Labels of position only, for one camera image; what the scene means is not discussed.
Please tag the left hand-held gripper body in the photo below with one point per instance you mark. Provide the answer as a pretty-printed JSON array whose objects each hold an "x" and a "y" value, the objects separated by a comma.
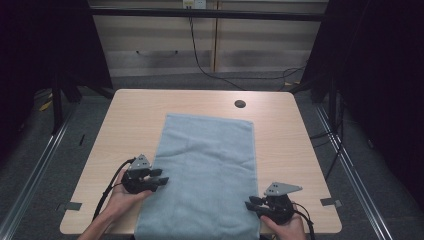
[{"x": 136, "y": 181}]

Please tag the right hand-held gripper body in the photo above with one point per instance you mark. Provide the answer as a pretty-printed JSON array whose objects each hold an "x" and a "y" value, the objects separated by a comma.
[{"x": 278, "y": 210}]

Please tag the light blue towel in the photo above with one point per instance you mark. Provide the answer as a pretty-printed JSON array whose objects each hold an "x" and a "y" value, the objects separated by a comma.
[{"x": 203, "y": 166}]

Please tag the person's left hand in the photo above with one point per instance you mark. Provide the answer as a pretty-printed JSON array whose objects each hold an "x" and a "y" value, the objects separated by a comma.
[{"x": 125, "y": 201}]

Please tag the person's right hand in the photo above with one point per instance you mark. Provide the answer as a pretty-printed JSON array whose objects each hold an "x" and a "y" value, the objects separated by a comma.
[{"x": 290, "y": 231}]

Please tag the grey tape piece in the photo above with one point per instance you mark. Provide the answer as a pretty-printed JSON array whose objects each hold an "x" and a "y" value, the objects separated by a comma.
[
  {"x": 73, "y": 206},
  {"x": 330, "y": 202}
]

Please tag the small black stick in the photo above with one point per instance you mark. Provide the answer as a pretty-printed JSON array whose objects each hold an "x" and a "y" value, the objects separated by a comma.
[{"x": 81, "y": 140}]

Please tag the dark round table grommet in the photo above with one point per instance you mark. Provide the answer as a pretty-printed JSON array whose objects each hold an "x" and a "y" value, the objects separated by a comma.
[{"x": 240, "y": 103}]

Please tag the yellow strip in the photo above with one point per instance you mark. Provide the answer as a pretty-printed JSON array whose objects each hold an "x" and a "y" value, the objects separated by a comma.
[{"x": 45, "y": 106}]

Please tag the pale grey cabinet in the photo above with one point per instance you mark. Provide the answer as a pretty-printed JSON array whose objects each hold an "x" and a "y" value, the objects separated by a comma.
[{"x": 260, "y": 43}]

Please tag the black curtain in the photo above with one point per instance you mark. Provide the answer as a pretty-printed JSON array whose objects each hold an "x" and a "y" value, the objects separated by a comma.
[
  {"x": 383, "y": 83},
  {"x": 43, "y": 50}
]

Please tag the black horizontal bar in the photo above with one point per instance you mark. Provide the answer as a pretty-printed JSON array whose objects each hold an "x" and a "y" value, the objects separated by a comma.
[{"x": 206, "y": 14}]

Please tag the white power outlet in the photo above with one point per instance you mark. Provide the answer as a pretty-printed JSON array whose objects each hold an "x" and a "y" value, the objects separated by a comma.
[{"x": 195, "y": 4}]

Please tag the metal floor rail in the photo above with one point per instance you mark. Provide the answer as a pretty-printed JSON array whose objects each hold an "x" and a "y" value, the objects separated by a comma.
[
  {"x": 33, "y": 176},
  {"x": 353, "y": 180}
]

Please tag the black stand post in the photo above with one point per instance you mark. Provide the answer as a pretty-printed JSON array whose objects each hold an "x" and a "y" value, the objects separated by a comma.
[{"x": 57, "y": 110}]

